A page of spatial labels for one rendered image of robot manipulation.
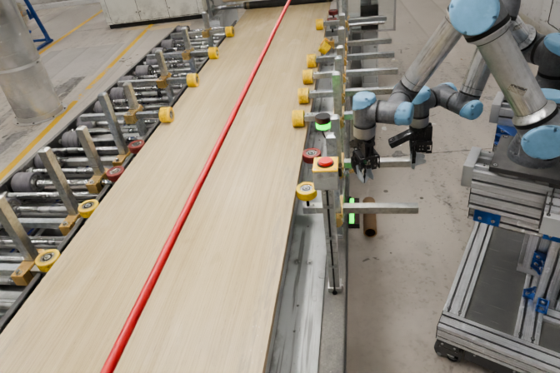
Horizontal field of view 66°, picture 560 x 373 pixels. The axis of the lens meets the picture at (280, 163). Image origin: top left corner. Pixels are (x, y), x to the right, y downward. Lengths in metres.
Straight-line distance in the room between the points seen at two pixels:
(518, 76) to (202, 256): 1.07
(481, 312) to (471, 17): 1.36
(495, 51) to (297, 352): 1.07
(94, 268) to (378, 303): 1.44
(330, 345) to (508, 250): 1.32
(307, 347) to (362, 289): 1.00
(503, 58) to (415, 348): 1.45
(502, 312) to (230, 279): 1.29
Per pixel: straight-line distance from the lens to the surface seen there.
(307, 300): 1.64
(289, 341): 1.55
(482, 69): 1.67
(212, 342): 1.25
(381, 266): 2.58
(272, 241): 1.45
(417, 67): 1.47
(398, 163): 1.87
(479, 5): 1.23
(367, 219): 2.75
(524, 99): 1.34
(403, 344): 2.29
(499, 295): 2.27
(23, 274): 1.79
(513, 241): 2.55
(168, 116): 2.31
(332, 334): 1.45
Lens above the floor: 1.90
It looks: 33 degrees down
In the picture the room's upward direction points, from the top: 8 degrees counter-clockwise
